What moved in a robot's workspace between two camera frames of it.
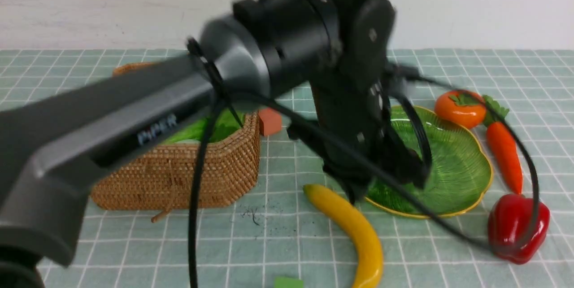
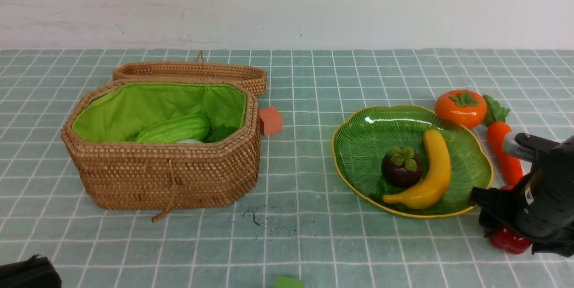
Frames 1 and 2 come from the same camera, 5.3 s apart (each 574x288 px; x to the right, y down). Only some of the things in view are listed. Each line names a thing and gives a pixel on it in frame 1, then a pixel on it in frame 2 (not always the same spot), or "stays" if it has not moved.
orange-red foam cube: x=270 y=121 stays
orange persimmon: x=465 y=109 stays
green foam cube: x=286 y=282 stays
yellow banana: x=369 y=250 -> x=432 y=189
